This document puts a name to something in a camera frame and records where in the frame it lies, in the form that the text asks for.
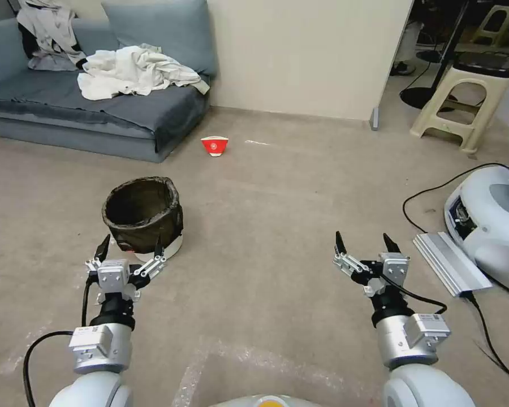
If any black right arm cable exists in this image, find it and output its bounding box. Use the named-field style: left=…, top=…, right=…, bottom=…
left=379, top=275, right=449, bottom=317

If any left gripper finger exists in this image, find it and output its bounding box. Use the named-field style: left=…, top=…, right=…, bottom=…
left=131, top=234, right=169, bottom=282
left=84, top=234, right=111, bottom=279

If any black shoe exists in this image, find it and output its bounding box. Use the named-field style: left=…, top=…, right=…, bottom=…
left=390, top=60, right=415, bottom=77

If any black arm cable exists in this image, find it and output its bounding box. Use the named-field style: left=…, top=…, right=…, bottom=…
left=379, top=275, right=449, bottom=317
left=22, top=278, right=92, bottom=407

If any trash can with dark bag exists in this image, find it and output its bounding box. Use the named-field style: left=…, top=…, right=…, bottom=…
left=101, top=177, right=184, bottom=262

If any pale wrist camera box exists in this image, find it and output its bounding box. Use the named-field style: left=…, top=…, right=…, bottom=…
left=378, top=252, right=410, bottom=284
left=97, top=259, right=131, bottom=294

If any dark grey sofa blanket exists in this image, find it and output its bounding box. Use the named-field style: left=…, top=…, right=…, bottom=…
left=0, top=67, right=209, bottom=154

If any beige plastic stool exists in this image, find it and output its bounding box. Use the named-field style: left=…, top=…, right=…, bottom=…
left=409, top=63, right=509, bottom=153

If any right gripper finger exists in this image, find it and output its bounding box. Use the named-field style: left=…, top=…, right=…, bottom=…
left=383, top=232, right=404, bottom=256
left=333, top=231, right=368, bottom=276

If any white crumpled clothing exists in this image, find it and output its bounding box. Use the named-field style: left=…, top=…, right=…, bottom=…
left=77, top=44, right=211, bottom=101

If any blue grey sofa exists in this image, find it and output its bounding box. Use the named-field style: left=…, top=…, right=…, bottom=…
left=0, top=0, right=219, bottom=164

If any grey white jacket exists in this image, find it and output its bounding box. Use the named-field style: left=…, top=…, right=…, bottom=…
left=16, top=0, right=88, bottom=72

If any red paper cup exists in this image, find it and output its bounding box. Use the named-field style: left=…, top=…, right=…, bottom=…
left=200, top=136, right=232, bottom=158

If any blue grey sofa cushion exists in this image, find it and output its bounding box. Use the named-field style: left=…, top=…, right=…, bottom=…
left=101, top=0, right=219, bottom=78

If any thin black floor cable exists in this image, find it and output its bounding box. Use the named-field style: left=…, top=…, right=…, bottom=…
left=462, top=291, right=509, bottom=379

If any black white device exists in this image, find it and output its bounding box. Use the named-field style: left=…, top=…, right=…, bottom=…
left=451, top=50, right=509, bottom=79

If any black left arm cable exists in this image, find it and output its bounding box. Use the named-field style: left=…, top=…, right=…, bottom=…
left=22, top=278, right=92, bottom=407

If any silver aluminium profile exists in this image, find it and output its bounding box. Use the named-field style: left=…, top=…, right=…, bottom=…
left=412, top=232, right=493, bottom=298

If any black floor stand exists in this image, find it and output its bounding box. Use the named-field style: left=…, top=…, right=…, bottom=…
left=400, top=0, right=472, bottom=109

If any white robot front shell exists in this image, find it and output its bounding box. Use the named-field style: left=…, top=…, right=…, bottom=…
left=211, top=393, right=307, bottom=407

